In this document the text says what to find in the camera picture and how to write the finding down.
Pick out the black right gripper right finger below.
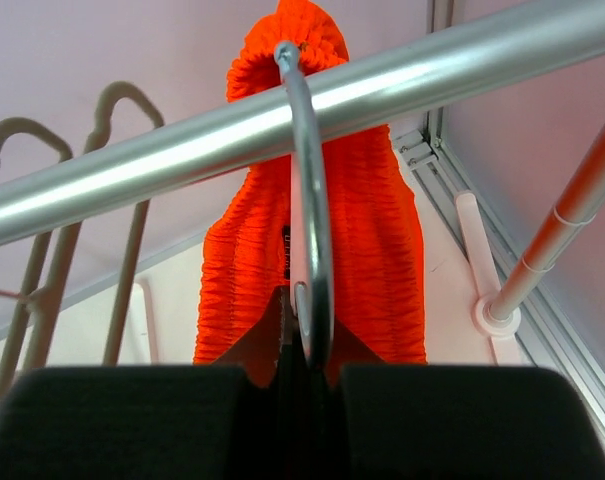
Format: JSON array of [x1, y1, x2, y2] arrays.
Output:
[[326, 324, 605, 479]]

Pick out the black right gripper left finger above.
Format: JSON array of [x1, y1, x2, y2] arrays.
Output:
[[0, 288, 289, 479]]

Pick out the orange mesh shorts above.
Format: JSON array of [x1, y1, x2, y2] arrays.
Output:
[[193, 1, 427, 364]]

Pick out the grey hanger of pink shorts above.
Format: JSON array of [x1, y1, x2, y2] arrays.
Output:
[[0, 195, 82, 404]]

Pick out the grey hanger of blue shorts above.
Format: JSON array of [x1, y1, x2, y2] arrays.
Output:
[[21, 80, 166, 369]]

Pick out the white metal clothes rack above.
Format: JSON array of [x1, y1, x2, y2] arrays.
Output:
[[0, 0, 605, 394]]

